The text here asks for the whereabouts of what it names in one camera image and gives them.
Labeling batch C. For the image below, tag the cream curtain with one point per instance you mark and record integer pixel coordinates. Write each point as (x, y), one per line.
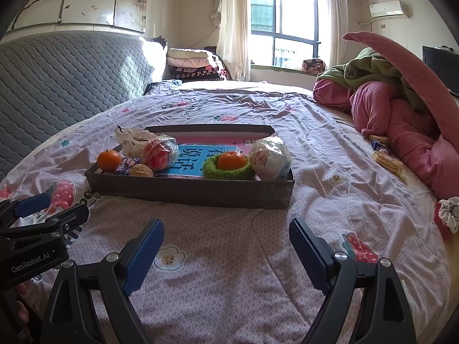
(234, 37)
(338, 26)

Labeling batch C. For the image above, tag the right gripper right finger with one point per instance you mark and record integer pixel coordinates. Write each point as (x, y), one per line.
(384, 313)

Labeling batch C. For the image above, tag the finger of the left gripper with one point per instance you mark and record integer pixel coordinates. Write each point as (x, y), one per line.
(55, 227)
(11, 211)

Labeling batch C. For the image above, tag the pink floral bed quilt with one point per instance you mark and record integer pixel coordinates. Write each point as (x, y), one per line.
(235, 278)

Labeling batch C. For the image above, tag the orange tangerine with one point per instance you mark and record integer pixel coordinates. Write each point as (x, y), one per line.
(231, 160)
(109, 160)

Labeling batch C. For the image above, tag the dark cookie snack packet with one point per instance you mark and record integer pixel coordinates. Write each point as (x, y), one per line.
(126, 165)

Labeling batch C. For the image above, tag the red egg toy packet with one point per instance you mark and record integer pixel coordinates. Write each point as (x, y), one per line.
(160, 153)

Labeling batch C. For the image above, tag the cream floral cloth pouch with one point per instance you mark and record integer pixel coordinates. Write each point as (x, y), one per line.
(132, 140)

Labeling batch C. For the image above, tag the white air conditioner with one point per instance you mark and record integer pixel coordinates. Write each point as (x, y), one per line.
(387, 9)

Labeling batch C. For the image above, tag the small biscuit packet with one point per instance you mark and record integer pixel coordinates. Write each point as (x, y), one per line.
(380, 139)

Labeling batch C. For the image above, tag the yellow biscuit packet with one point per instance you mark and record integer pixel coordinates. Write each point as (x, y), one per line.
(383, 158)

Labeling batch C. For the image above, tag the pink crumpled blanket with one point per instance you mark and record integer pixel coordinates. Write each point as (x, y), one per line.
(378, 109)

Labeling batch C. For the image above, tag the green garment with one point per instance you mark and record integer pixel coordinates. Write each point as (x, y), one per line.
(373, 69)

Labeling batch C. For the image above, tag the tan walnut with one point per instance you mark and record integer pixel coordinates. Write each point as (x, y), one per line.
(141, 170)

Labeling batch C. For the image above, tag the floral scrunchie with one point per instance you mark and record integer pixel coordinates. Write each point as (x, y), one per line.
(446, 216)

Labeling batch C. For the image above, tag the pink and blue book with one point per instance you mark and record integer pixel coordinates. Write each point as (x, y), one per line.
(195, 149)

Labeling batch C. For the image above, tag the dark cardboard box tray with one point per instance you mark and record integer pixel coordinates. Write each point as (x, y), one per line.
(252, 193)

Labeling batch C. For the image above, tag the grey quilted headboard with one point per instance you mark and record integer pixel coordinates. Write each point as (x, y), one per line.
(54, 80)

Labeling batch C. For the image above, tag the person's left hand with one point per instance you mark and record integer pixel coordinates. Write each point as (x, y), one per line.
(23, 314)

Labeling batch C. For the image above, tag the cream curtain right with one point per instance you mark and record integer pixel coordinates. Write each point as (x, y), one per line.
(338, 26)

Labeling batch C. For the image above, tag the folded cloth on windowsill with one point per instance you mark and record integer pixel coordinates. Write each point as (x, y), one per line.
(313, 66)

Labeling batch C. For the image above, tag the white egg toy packet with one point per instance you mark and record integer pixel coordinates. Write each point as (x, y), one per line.
(270, 158)

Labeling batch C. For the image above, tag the window with dark frame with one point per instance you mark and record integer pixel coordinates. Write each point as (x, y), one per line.
(284, 33)

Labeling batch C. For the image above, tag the stack of folded blankets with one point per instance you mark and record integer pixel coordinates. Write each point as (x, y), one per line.
(189, 65)

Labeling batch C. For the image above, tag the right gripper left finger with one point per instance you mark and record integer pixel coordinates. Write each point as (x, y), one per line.
(70, 315)

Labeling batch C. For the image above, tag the black television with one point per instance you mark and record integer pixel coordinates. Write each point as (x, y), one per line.
(444, 62)

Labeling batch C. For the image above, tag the cream curtain left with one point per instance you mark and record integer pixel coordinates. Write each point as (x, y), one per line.
(234, 37)

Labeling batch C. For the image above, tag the blue snack packet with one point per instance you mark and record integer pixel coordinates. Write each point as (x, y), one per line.
(377, 146)

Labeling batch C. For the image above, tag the painted wall panel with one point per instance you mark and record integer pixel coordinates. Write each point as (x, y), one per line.
(124, 14)

